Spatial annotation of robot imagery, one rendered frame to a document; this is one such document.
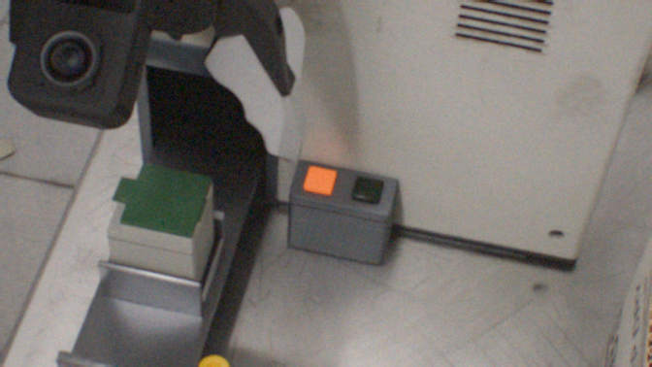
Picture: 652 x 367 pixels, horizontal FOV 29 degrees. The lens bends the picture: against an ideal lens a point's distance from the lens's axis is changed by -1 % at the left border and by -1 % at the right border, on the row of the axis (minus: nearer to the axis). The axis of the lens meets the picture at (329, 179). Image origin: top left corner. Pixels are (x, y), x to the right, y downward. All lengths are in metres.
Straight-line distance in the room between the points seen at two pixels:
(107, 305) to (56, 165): 1.27
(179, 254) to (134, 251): 0.03
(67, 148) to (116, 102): 1.50
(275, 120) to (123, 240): 0.12
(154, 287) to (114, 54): 0.23
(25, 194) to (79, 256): 1.16
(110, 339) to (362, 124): 0.18
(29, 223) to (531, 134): 1.29
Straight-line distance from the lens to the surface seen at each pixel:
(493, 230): 0.77
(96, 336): 0.70
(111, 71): 0.48
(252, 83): 0.57
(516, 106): 0.68
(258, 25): 0.54
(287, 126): 0.59
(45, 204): 1.92
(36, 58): 0.49
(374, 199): 0.73
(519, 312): 0.76
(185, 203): 0.66
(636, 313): 0.66
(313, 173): 0.74
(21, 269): 1.86
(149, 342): 0.69
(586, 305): 0.77
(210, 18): 0.54
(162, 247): 0.66
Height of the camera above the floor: 1.50
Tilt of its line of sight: 51 degrees down
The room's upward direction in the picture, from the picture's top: 4 degrees clockwise
